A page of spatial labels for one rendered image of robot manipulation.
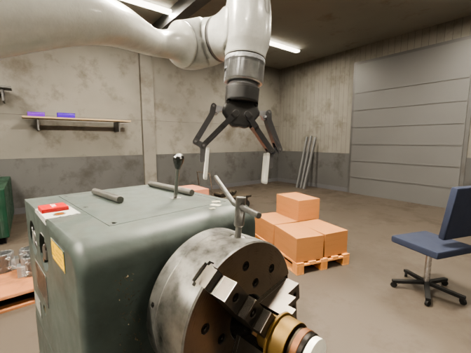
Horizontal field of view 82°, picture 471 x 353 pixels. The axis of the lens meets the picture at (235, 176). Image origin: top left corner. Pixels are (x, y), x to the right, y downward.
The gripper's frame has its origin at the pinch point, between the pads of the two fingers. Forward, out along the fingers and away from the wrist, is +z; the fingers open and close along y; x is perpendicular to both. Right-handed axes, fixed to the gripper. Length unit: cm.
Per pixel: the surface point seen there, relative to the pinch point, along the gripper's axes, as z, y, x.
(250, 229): 15.7, -8.2, -14.7
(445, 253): 59, -208, -131
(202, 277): 18.0, 6.6, 12.5
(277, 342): 26.4, -6.3, 18.3
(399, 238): 56, -194, -165
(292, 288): 23.7, -14.0, 5.0
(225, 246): 13.4, 2.4, 8.4
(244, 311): 22.3, -0.8, 16.0
